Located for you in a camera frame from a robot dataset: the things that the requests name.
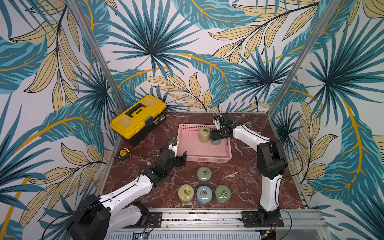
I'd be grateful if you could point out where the blue canister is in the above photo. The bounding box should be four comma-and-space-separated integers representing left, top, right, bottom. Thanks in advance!
196, 186, 213, 206
210, 140, 222, 146

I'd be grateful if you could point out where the yellow-green canister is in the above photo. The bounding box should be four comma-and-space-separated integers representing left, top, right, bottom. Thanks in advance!
199, 127, 211, 143
178, 184, 195, 205

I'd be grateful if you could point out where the dark green canister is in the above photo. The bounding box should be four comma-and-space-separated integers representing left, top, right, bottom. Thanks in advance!
197, 167, 212, 186

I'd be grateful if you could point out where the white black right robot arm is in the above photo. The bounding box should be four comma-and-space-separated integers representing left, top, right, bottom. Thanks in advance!
210, 113, 288, 214

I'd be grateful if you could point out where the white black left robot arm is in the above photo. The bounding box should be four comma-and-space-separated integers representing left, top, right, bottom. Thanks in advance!
67, 149, 187, 240

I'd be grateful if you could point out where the pink perforated plastic basket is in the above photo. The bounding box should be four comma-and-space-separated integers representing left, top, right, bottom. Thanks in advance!
177, 124, 232, 164

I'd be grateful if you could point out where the yellow black tape measure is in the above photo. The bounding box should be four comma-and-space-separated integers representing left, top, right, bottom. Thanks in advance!
118, 148, 132, 161

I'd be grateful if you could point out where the yellow black plastic toolbox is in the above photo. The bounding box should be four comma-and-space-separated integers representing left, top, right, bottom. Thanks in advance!
110, 95, 167, 147

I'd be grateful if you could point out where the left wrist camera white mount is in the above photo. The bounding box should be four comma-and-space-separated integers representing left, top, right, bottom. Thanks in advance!
167, 138, 178, 155

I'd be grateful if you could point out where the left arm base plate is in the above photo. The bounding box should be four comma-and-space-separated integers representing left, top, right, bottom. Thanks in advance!
139, 212, 163, 229

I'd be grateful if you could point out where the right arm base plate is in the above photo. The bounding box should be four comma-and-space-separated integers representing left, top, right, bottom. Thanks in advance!
241, 211, 285, 229

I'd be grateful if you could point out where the aluminium front rail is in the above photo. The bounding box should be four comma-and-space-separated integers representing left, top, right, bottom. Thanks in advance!
104, 208, 332, 240

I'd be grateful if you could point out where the left aluminium frame post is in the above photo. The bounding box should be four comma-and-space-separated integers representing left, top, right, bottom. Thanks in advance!
68, 0, 127, 111

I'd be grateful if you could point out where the aluminium frame post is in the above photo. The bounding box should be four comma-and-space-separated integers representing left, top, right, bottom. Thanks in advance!
267, 0, 341, 117
68, 0, 127, 111

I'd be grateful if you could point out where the right aluminium frame post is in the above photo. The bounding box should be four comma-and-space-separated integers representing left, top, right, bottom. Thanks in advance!
267, 0, 341, 117

